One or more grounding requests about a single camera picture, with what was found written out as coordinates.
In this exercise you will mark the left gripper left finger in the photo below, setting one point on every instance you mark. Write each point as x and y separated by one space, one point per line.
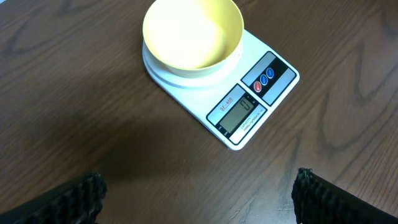
79 200

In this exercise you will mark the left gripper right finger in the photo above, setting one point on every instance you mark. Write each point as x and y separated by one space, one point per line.
317 201

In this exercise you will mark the white kitchen scale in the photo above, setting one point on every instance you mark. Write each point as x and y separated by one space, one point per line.
234 101

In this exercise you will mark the yellow bowl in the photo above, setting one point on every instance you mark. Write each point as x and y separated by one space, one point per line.
194 37

